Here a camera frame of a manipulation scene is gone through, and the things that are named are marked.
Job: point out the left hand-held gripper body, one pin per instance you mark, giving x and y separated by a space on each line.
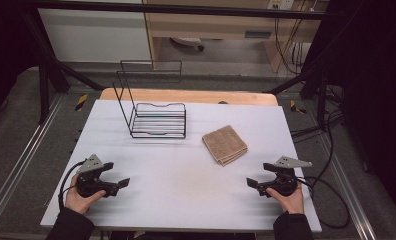
89 180

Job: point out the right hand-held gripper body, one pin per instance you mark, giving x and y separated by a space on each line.
286 181

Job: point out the brown towel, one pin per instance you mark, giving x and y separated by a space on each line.
224 145

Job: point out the person's right hand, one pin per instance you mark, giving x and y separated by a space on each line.
292 203

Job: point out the person's left hand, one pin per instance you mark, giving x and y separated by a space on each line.
76 201

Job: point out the white table mat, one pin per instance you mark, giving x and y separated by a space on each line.
172 173

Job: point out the yellow black floor tape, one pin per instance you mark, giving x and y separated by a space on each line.
81 102
296 108

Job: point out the black metal stand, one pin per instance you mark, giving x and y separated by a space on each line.
44 90
321 93

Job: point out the white cabinet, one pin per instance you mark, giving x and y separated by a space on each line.
92 36

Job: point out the office chair base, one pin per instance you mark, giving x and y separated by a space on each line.
187 41

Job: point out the wooden desk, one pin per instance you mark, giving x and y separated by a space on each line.
212 23

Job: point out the aluminium floor rail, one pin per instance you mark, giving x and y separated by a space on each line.
22 156
349 190

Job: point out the white wall socket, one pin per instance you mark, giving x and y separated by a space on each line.
281 4

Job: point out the black frame crossbar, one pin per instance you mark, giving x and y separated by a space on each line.
186 9

